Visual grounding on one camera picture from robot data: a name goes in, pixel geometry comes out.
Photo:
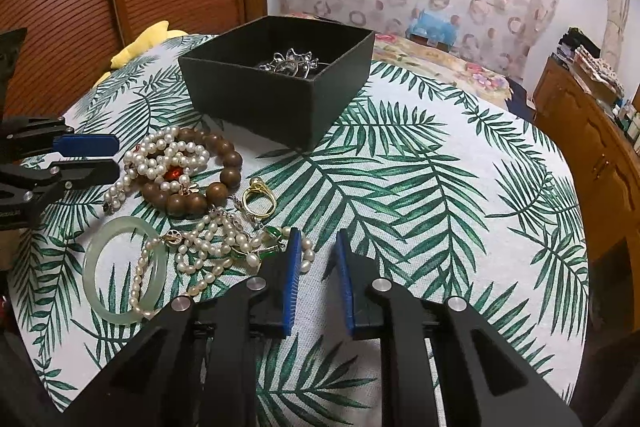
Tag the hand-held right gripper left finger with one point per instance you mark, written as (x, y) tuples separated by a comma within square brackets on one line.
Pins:
[(292, 277)]

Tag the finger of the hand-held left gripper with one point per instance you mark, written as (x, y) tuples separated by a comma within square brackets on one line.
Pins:
[(85, 145), (87, 172)]

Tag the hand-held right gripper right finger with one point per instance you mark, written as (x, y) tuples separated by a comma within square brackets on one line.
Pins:
[(344, 277)]

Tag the green stone silver pendant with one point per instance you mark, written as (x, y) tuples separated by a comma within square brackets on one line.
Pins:
[(272, 235)]

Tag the pale green jade bangle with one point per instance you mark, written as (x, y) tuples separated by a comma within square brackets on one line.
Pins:
[(91, 277)]

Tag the black jewelry box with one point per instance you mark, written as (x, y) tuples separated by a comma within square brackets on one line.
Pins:
[(280, 107)]

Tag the yellow plush toy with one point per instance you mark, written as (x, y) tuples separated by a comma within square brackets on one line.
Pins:
[(145, 39)]

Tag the silver ornate brooch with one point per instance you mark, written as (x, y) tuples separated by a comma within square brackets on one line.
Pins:
[(290, 62)]

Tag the floral bed blanket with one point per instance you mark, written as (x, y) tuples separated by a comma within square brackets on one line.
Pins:
[(440, 67)]

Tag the dark blue bed sheet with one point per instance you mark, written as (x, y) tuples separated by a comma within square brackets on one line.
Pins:
[(522, 99)]

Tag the wooden cabinet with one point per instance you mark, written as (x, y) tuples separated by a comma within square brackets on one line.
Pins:
[(590, 147)]

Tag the dark folded clothes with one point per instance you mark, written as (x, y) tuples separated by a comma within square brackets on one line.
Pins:
[(570, 44)]

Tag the small bottles group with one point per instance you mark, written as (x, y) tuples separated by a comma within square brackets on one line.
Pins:
[(627, 114)]

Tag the patterned folded cloth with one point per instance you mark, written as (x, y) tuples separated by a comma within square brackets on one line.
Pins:
[(597, 67)]

